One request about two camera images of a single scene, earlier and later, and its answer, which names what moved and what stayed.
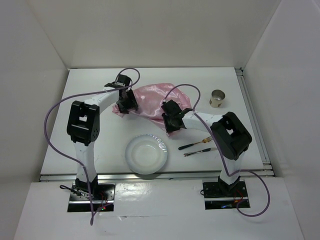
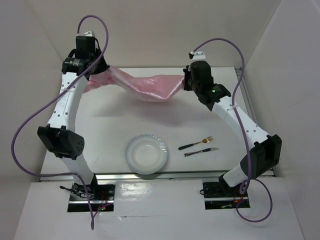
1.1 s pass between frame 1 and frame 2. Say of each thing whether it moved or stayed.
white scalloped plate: stayed
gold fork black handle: stayed
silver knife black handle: stayed
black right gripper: moved
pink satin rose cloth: moved
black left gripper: moved
